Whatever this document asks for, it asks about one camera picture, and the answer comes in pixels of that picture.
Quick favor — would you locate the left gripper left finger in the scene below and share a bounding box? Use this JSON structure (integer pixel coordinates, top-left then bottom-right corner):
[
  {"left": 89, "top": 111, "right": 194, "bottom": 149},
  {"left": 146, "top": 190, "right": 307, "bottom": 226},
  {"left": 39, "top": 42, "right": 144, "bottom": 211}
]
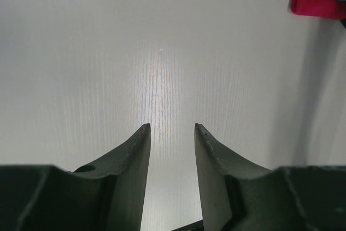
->
[{"left": 1, "top": 124, "right": 151, "bottom": 230}]

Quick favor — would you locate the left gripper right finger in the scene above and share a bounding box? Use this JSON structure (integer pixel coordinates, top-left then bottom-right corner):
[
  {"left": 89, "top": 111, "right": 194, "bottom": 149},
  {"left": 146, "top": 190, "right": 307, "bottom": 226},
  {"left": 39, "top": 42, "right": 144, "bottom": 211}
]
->
[{"left": 195, "top": 124, "right": 345, "bottom": 230}]

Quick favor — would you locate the red t shirt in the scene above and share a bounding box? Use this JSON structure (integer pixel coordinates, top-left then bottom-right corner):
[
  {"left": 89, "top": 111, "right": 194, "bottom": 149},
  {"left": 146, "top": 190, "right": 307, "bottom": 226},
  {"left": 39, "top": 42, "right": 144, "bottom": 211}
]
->
[{"left": 290, "top": 0, "right": 345, "bottom": 21}]

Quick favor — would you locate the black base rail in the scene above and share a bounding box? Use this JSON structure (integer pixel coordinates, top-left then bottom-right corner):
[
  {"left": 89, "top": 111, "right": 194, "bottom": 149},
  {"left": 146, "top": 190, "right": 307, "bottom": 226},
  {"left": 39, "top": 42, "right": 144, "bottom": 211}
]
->
[{"left": 173, "top": 220, "right": 204, "bottom": 231}]

